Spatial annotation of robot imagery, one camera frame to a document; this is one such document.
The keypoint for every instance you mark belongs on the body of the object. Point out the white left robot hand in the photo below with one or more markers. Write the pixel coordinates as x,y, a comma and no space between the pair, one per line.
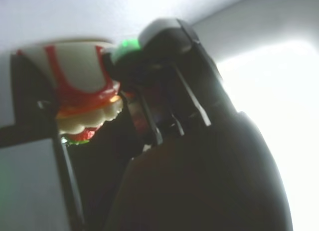
199,178

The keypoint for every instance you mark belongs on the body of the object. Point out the toy strawberry cream cake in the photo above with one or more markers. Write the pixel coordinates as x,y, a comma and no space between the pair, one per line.
79,66

